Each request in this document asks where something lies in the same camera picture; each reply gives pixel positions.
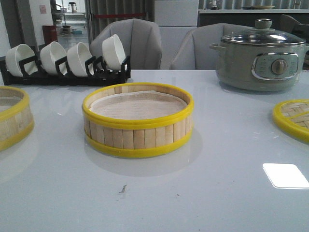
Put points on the grey chair left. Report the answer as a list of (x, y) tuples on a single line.
[(141, 41)]

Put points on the glass pot lid with knob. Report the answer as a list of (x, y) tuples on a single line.
[(262, 34)]

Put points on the grey-green electric cooking pot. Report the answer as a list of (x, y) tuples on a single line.
[(259, 68)]

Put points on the red bin in background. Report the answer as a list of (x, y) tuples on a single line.
[(49, 34)]

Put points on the grey chair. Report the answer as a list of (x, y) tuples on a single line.
[(195, 53), (141, 41)]

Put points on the white bowl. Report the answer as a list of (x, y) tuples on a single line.
[(50, 54), (16, 54), (77, 56), (113, 52)]

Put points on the woven bamboo steamer lid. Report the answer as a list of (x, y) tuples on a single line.
[(292, 117)]

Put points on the white bowl rightmost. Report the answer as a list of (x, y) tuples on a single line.
[(113, 52)]

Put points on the white steamer liner paper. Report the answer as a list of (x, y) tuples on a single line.
[(138, 105)]

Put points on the black bowl rack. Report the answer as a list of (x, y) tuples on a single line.
[(97, 73)]

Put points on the grey chair right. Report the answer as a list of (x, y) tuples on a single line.
[(195, 53)]

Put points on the white bowl far left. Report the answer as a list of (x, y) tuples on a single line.
[(16, 54)]

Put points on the bamboo steamer tier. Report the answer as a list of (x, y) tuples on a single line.
[(138, 138), (17, 122)]

